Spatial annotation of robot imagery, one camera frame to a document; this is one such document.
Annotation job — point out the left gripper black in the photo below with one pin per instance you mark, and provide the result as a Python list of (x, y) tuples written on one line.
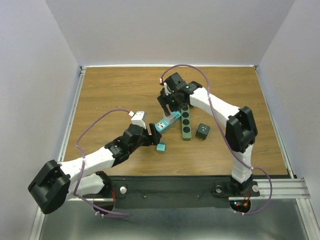
[(155, 136)]

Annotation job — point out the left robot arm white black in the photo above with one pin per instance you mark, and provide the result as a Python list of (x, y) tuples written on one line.
[(56, 181)]

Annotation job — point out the dark green cube adapter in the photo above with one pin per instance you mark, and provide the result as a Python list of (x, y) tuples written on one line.
[(202, 131)]

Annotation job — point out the small teal cube adapter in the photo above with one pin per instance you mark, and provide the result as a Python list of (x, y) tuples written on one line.
[(161, 147)]

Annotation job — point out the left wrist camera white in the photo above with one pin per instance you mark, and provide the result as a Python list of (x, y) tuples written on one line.
[(139, 119)]

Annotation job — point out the blue usb socket strip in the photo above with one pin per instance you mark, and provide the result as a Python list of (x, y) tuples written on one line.
[(161, 126)]

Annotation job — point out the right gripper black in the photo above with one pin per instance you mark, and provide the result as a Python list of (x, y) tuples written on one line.
[(166, 99)]

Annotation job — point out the green power strip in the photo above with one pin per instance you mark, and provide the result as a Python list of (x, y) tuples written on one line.
[(185, 122)]

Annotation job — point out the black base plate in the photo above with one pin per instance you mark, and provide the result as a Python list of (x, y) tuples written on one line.
[(169, 192)]

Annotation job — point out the white charger plug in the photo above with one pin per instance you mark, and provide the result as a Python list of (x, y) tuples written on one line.
[(170, 119)]

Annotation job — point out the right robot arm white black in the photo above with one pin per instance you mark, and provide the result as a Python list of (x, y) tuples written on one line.
[(237, 125)]

